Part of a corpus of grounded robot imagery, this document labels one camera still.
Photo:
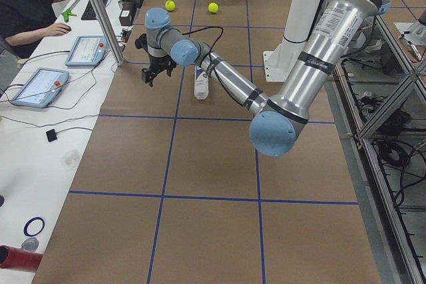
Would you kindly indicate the small black square pad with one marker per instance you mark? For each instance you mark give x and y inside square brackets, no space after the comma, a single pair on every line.
[51,135]

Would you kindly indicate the aluminium frame post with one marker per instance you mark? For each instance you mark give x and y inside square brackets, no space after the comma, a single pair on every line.
[108,31]

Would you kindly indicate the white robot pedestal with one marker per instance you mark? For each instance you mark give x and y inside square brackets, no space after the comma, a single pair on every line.
[301,18]

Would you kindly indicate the teach pendant tablet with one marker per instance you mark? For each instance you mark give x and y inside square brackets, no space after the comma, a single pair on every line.
[41,89]
[87,51]

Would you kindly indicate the near teach pendant tablet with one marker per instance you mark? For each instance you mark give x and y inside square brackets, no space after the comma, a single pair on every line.
[41,89]

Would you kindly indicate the yellow tennis ball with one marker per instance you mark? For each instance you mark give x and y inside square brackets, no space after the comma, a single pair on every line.
[213,8]
[170,5]

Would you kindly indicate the aluminium frame rack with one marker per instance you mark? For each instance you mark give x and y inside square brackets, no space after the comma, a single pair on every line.
[380,85]

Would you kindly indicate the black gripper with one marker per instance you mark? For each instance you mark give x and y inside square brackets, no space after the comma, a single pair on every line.
[158,63]

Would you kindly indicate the black box with label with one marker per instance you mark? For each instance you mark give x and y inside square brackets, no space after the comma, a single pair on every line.
[127,14]

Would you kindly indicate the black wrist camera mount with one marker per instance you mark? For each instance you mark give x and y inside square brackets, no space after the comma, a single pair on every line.
[141,43]

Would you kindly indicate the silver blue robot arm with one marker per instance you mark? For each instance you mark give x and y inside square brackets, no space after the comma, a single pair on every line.
[278,119]

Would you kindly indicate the seated person black shirt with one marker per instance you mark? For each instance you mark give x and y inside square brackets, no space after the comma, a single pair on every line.
[24,23]

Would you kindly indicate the far teach pendant tablet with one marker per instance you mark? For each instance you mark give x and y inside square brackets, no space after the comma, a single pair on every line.
[87,51]

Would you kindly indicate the red cylinder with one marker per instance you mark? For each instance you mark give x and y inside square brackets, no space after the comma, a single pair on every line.
[19,259]

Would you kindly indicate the clear tennis ball can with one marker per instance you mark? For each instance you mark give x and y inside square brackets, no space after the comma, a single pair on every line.
[201,84]

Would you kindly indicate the green plastic clamp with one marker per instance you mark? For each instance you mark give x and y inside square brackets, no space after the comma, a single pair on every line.
[67,14]

